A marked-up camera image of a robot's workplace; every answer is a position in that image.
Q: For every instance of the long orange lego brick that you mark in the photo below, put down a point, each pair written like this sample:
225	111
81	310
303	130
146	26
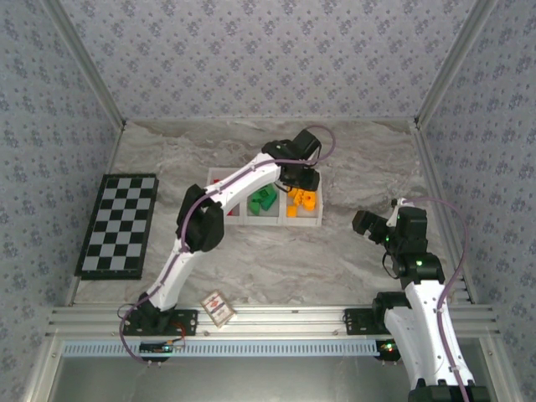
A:
298	195

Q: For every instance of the orange arch lego brick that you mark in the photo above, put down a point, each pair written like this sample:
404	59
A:
310	204

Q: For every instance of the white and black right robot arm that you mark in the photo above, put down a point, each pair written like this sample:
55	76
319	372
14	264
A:
423	326

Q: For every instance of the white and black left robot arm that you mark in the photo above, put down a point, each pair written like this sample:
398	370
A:
243	180

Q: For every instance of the white plastic bin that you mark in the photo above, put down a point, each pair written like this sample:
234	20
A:
303	222
264	221
234	221

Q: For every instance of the playing card box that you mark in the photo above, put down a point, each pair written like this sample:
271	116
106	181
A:
218	307

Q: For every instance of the black and grey checkerboard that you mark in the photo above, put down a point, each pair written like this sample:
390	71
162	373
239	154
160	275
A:
117	226

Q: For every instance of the aluminium side rail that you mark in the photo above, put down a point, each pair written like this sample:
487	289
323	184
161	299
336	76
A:
431	167

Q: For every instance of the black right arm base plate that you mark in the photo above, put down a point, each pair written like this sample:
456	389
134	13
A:
356	322

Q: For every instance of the long aluminium mounting rail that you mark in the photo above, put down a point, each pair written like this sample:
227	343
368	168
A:
293	322

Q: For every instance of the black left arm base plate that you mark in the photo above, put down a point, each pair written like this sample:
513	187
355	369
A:
188	322

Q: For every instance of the aluminium corner post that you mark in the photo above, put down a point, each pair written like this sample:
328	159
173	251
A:
87	63
454	63

